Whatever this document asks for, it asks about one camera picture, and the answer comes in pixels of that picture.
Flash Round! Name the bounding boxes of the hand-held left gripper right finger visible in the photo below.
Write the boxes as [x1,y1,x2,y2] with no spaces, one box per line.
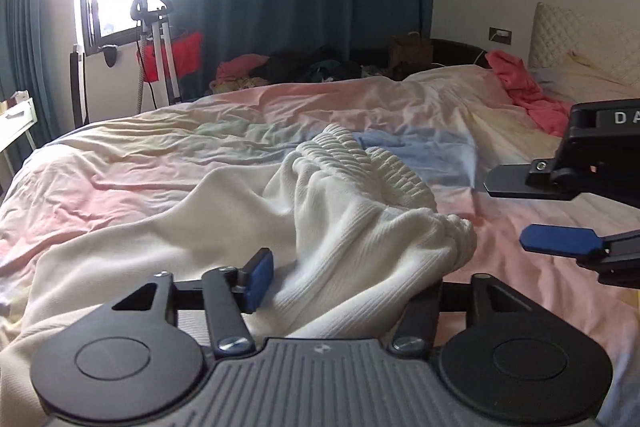
[392,273,543,353]

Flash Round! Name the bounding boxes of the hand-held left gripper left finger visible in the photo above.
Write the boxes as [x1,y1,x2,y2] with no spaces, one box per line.
[111,248,274,355]

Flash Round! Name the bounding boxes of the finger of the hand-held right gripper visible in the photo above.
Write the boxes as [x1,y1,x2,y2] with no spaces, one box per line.
[520,224,640,290]
[483,159,592,202]

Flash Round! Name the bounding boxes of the white knit pants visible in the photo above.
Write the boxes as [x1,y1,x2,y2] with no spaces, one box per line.
[0,124,478,427]

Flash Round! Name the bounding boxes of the pile of dark clothes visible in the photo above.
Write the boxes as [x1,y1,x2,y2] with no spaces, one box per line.
[250,46,365,84]

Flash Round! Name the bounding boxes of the coral pink cloth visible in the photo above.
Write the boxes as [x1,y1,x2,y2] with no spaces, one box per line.
[486,49,577,138]

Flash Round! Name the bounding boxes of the quilted cream pillow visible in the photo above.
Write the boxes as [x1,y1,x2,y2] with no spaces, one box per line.
[528,2,640,86]

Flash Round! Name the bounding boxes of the dark headboard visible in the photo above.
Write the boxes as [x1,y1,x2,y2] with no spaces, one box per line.
[430,38,493,68]

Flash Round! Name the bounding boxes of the brown bag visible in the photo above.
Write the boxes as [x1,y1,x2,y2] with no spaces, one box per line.
[389,32,434,68]

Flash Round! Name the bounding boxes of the pink crumpled cloth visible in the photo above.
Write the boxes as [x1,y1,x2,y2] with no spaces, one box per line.
[210,54,274,94]

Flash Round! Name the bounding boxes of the red cloth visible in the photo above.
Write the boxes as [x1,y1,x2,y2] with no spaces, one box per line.
[136,32,204,84]

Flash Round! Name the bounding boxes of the garment steamer stand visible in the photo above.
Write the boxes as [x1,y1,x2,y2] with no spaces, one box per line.
[130,0,183,112]

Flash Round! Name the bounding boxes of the white standing board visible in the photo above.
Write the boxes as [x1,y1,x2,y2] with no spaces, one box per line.
[70,44,90,128]

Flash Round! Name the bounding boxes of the white table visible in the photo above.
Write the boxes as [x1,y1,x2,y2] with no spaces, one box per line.
[0,91,39,192]

